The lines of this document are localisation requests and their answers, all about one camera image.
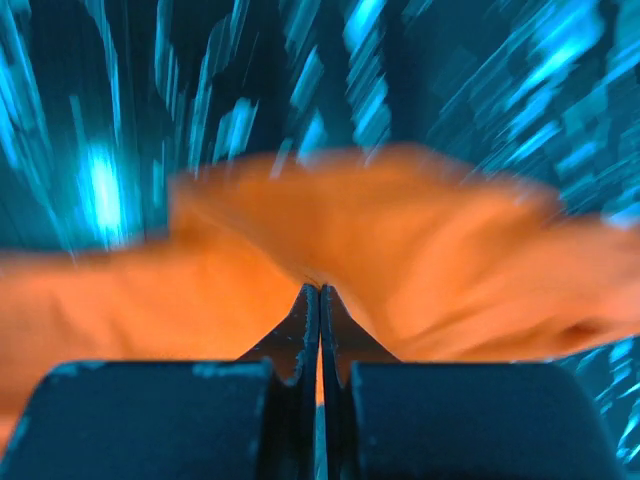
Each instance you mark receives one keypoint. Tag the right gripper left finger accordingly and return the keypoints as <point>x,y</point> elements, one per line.
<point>248,419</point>

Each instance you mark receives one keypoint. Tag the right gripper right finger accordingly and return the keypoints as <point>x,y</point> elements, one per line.
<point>387,419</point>

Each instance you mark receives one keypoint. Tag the orange t shirt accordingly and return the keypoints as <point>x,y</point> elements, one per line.
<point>438,262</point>

